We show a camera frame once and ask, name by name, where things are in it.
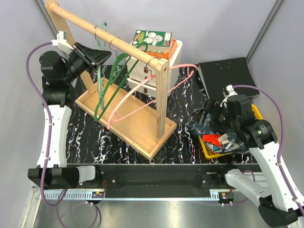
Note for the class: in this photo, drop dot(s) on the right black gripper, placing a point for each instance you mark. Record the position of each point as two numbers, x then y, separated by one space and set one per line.
213 107

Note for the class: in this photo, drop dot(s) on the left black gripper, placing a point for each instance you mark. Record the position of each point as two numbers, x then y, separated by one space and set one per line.
91 57

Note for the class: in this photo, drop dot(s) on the light green hanger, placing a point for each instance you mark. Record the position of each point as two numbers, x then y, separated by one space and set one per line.
100 46

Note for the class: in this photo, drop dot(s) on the dark grey patterned shorts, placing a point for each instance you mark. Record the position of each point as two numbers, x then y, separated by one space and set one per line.
199 124

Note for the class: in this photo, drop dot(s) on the patterned blue orange shorts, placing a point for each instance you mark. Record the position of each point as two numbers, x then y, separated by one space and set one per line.
219 149

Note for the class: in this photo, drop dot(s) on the wooden clothes rack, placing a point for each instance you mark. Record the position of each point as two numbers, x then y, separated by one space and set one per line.
142 127

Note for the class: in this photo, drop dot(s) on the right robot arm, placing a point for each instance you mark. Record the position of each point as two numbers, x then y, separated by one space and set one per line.
280 203

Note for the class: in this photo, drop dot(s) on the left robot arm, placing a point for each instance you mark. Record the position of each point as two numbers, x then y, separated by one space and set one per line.
58 98

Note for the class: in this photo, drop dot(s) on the yellow plastic tray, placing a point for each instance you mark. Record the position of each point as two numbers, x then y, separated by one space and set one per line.
209 154

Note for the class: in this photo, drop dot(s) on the white drawer unit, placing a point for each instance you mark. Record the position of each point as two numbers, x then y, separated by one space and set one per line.
137 75

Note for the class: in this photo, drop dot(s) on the green book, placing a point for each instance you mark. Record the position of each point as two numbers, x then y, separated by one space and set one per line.
155 40

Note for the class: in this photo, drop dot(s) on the black marbled mat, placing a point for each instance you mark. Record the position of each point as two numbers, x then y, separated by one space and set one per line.
89 142

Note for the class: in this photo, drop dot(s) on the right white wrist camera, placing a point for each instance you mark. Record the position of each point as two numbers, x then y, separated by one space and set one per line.
227 92

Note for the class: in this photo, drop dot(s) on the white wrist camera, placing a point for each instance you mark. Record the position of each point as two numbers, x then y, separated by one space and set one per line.
227 92
61 42

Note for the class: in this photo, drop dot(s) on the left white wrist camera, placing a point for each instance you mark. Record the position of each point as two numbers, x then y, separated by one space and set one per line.
61 42

